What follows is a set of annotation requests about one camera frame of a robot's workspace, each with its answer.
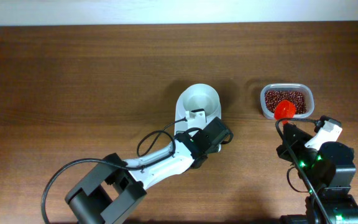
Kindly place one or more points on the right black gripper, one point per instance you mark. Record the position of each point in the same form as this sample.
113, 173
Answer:
291, 132

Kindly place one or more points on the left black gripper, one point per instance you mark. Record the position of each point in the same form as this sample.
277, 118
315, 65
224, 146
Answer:
211, 150

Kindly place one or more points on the orange measuring scoop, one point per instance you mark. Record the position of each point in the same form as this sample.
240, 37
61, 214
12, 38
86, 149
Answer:
285, 109

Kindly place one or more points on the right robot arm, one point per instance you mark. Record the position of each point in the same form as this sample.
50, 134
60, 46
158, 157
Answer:
325, 166

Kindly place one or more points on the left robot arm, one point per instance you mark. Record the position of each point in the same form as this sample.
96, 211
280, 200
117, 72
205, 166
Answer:
112, 190

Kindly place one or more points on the white round bowl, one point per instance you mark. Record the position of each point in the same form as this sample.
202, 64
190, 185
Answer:
200, 96

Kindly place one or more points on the red adzuki beans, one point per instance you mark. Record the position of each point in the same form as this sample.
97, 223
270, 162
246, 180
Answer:
273, 98

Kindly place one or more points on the clear plastic food container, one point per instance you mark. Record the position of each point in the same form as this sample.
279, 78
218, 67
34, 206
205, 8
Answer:
291, 87

